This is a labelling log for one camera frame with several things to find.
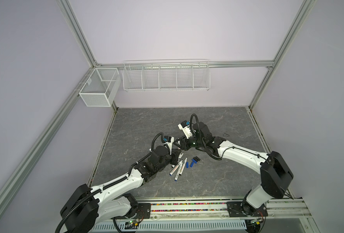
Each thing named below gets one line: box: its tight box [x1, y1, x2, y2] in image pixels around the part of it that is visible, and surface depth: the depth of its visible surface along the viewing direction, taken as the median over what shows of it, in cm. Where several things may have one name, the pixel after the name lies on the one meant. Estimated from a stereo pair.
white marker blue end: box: [178, 156, 188, 176], surface depth 90 cm
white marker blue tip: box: [174, 161, 184, 182], surface depth 88 cm
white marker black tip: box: [169, 159, 184, 176], surface depth 89 cm
